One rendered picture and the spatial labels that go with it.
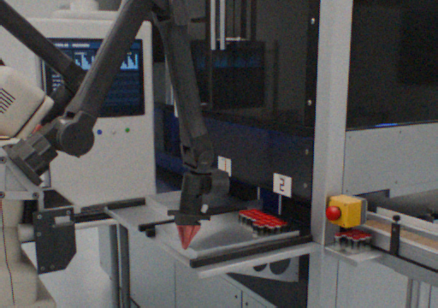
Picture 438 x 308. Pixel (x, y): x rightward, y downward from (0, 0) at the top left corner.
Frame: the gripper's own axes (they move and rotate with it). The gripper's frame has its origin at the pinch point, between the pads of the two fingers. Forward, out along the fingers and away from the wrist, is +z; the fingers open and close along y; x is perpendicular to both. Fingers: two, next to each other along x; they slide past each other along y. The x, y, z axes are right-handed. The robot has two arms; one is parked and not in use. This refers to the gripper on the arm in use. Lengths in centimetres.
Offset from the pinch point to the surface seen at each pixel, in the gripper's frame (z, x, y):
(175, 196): -3, 54, 24
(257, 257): 0.5, -10.0, 17.3
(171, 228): 0.5, 19.7, 6.0
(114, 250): 32, 100, 21
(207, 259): 1.4, -7.7, 2.8
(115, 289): 51, 100, 24
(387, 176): -25, -12, 60
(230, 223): -1.5, 18.7, 26.7
